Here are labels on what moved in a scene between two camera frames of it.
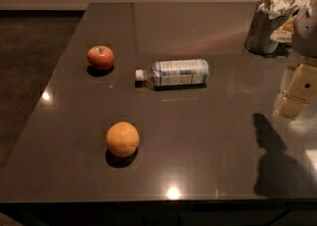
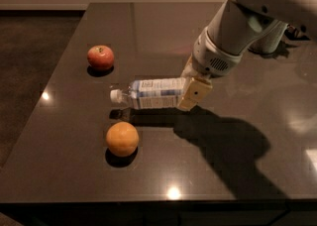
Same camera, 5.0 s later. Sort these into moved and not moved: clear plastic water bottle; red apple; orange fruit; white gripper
Moved: white gripper; clear plastic water bottle
Not moved: orange fruit; red apple
